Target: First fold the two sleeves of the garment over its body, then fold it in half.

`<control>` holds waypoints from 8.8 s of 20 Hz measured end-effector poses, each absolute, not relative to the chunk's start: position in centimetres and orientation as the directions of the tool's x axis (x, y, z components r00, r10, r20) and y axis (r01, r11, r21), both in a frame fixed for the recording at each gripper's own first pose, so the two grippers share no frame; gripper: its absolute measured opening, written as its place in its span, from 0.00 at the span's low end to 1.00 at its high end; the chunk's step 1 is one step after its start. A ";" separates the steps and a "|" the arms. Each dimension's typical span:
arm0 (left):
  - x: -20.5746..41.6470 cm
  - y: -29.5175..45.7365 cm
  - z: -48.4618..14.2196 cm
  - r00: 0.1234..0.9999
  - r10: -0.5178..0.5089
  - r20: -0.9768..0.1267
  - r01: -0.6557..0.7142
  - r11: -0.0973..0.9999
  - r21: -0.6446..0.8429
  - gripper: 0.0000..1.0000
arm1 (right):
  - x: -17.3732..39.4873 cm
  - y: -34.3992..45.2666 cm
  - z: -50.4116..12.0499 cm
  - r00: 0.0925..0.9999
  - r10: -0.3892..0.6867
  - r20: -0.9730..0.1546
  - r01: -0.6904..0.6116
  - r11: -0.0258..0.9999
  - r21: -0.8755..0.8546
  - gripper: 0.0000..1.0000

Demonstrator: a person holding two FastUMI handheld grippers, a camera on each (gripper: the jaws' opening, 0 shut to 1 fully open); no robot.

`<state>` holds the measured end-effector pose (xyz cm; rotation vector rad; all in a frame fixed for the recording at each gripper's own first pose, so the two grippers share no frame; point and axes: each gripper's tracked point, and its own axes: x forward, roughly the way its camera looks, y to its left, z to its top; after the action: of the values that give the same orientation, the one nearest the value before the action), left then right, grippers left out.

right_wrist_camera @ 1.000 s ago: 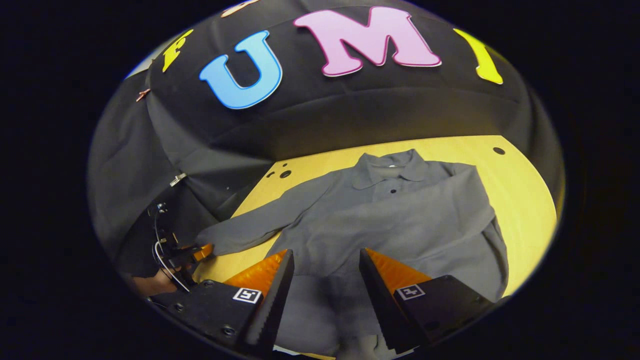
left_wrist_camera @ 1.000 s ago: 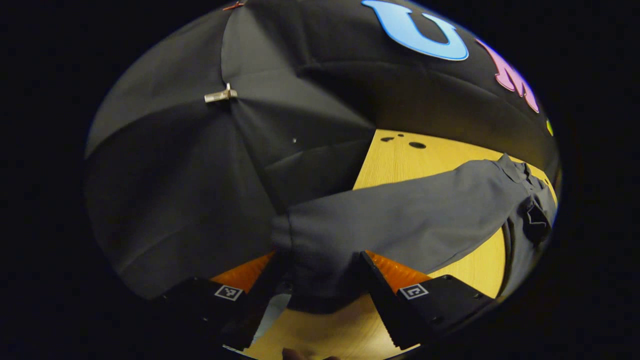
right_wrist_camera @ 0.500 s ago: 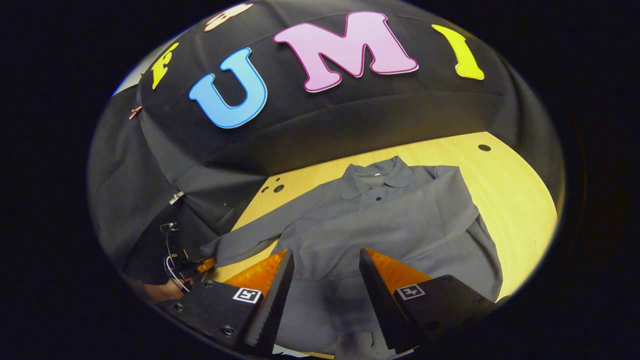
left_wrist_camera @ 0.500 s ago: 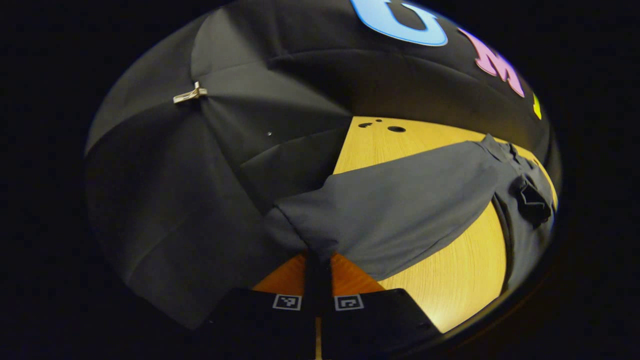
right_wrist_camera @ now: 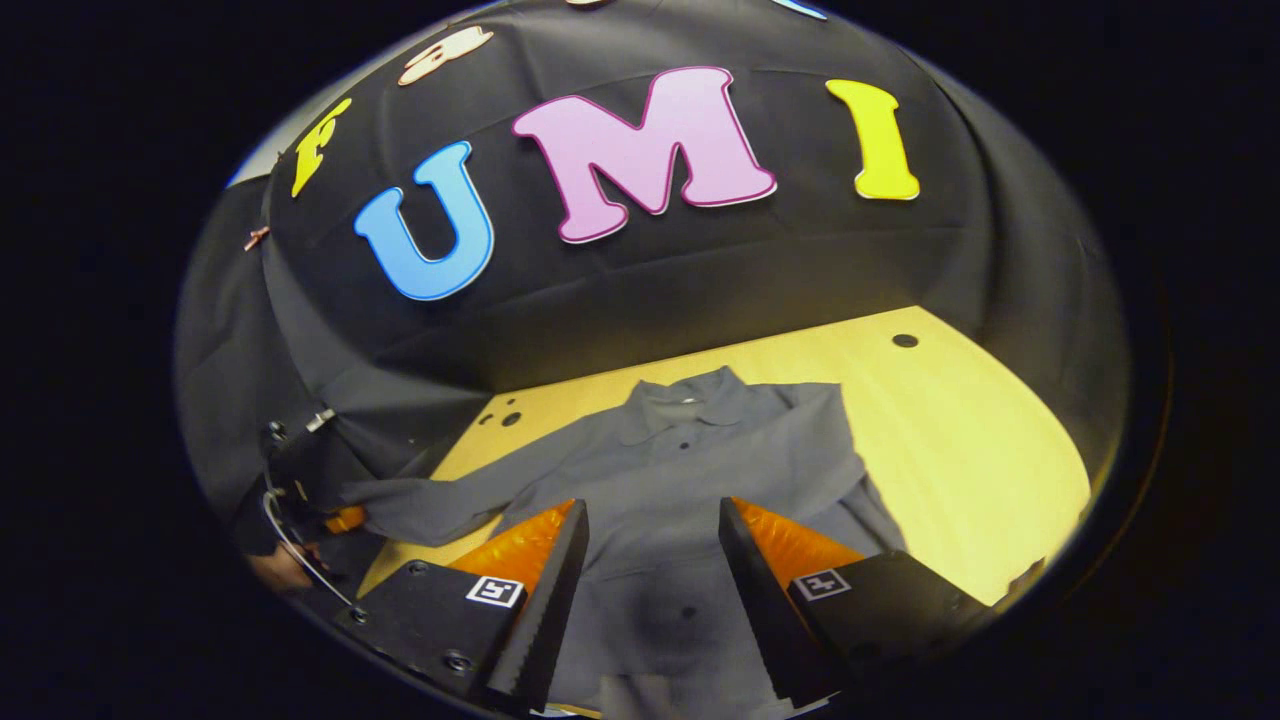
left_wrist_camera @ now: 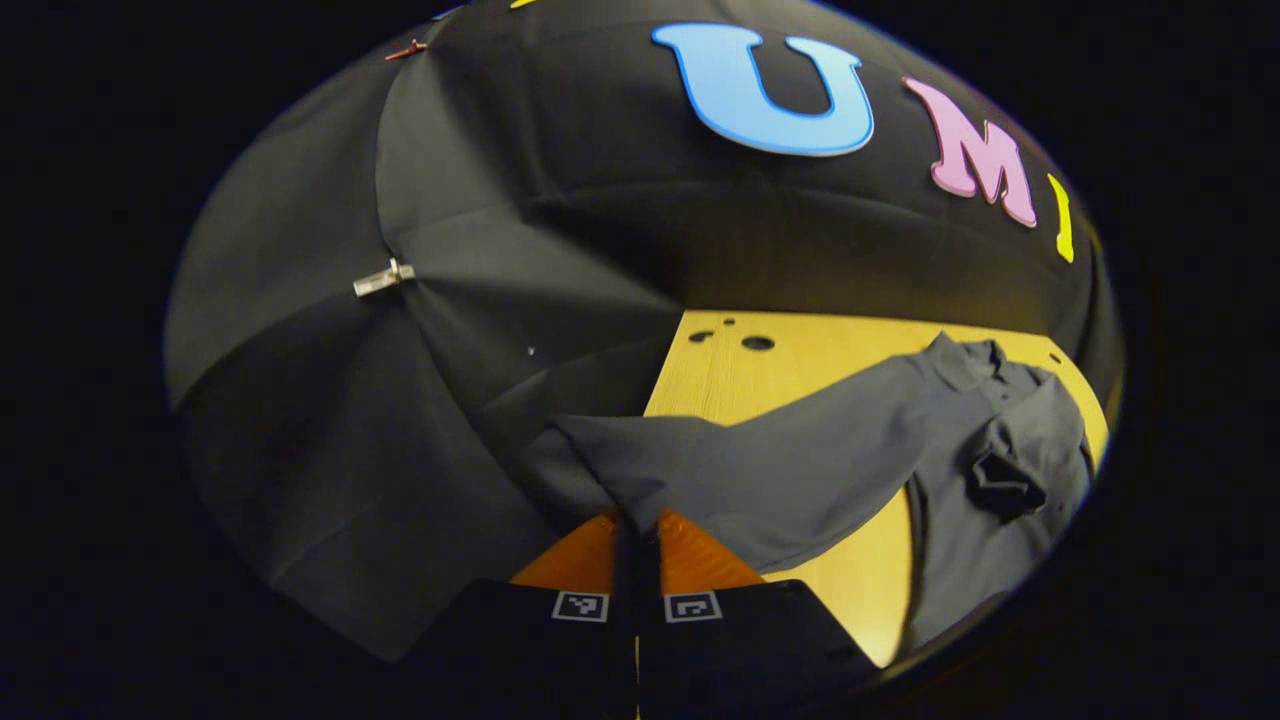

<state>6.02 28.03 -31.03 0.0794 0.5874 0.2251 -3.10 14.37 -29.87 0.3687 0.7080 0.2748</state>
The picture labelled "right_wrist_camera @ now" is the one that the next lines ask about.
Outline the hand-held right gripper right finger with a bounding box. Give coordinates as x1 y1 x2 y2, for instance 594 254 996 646
717 497 991 707

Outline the black backdrop cloth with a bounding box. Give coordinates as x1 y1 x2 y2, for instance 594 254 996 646
175 0 1131 561

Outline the thin white cable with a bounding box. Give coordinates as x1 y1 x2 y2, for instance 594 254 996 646
262 488 356 608

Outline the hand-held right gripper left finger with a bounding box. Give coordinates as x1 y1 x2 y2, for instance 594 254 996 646
335 498 591 713

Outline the grey button shirt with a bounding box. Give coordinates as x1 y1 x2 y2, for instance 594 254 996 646
340 365 906 720

